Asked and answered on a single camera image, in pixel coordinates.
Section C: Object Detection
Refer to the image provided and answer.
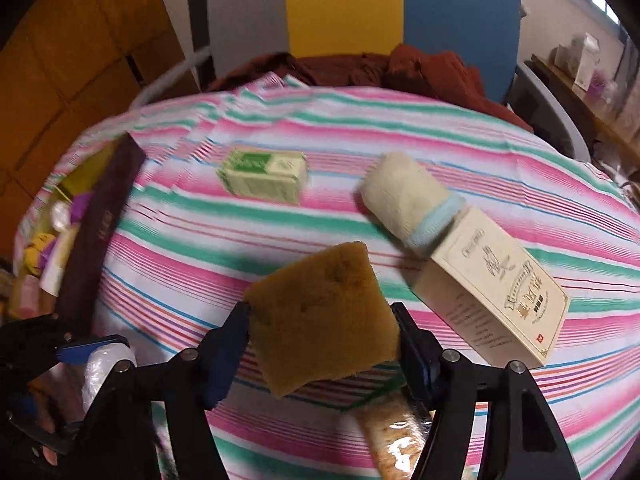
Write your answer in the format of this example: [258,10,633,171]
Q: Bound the purple snack packet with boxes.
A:
[67,192,93,226]

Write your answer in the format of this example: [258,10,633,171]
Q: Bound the white carton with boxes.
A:
[555,32,601,88]

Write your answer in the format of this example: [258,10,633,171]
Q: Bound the clear bubble wrap bundle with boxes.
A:
[82,345,137,411]
[47,200,71,233]

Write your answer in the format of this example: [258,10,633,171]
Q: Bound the gold-lined purple storage box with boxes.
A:
[12,132,147,331]

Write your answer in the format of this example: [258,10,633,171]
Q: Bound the white curved metal rail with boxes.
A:
[131,47,213,108]

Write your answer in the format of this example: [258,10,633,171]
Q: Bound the green cardboard box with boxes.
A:
[216,146,308,206]

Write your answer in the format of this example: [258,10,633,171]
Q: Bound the wooden shelf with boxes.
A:
[530,55,640,161]

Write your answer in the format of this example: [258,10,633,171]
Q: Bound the red-brown blanket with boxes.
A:
[207,44,533,133]

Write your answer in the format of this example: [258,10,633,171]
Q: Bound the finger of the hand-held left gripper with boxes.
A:
[0,312,132,376]
[5,395,83,456]

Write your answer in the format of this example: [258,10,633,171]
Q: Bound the grey yellow blue panel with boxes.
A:
[185,0,523,106]

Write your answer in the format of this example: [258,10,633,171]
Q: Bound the beige towel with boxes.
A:
[356,152,468,261]

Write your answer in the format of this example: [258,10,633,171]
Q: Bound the beige printed cardboard box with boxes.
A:
[412,207,571,370]

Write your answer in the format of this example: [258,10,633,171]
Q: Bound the yellow snack packet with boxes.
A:
[25,232,58,276]

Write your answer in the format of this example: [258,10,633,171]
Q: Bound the yellow-brown sponge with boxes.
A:
[243,241,401,400]

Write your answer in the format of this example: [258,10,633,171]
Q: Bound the orange wooden wardrobe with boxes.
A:
[0,0,201,261]

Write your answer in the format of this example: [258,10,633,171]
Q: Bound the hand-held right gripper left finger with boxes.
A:
[75,302,253,480]

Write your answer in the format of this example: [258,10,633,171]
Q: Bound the clear cracker packet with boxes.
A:
[342,377,476,480]

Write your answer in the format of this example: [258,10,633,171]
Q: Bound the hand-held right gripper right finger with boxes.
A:
[390,302,576,480]

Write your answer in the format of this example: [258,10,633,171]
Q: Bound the grey curved metal rail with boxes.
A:
[510,60,591,161]

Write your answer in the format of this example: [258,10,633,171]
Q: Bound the small purple box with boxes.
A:
[587,67,611,101]

